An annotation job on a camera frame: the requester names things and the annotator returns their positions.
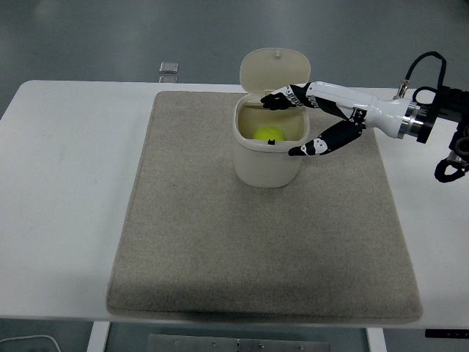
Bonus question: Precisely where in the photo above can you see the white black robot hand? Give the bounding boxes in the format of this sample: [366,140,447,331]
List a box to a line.
[260,81,414,158]

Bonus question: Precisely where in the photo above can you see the black table control panel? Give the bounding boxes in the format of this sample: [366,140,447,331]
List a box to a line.
[424,329,469,339]

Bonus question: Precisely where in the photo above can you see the beige fabric table mat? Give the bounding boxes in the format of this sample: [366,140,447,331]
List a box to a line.
[106,90,424,324]

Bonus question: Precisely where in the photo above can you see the yellow tennis ball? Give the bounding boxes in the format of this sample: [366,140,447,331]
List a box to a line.
[252,125,287,142]

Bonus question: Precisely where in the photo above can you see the cream lidded plastic bin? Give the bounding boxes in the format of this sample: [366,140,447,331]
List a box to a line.
[232,47,312,189]

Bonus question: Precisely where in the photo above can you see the white cable on floor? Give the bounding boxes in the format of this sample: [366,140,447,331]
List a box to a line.
[0,334,62,352]

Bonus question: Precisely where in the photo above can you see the white table leg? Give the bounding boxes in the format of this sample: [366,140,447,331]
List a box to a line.
[366,326,386,352]
[87,321,111,352]

